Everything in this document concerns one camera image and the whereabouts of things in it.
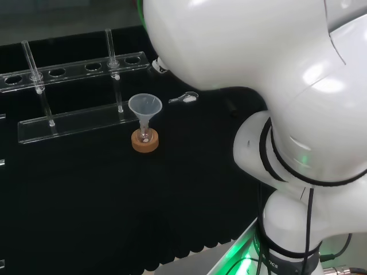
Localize pale base board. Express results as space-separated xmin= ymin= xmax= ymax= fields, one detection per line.
xmin=206 ymin=217 xmax=260 ymax=275

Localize clear acrylic funnel stand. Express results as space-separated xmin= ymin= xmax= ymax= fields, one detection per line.
xmin=0 ymin=27 xmax=151 ymax=145

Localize black bench cloth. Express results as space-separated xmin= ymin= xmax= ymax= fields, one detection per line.
xmin=0 ymin=26 xmax=272 ymax=273

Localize green cable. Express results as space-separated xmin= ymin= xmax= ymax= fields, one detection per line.
xmin=136 ymin=0 xmax=150 ymax=31

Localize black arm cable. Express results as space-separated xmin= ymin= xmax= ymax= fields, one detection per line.
xmin=297 ymin=185 xmax=317 ymax=275

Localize small round-bottom glass flask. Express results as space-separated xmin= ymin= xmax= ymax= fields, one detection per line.
xmin=136 ymin=120 xmax=151 ymax=144

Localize cork ring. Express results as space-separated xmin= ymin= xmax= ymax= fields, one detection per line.
xmin=131 ymin=128 xmax=159 ymax=154

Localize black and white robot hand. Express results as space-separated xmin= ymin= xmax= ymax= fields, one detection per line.
xmin=152 ymin=56 xmax=169 ymax=74

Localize translucent plastic funnel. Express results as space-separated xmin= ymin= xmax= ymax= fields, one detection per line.
xmin=127 ymin=93 xmax=163 ymax=133

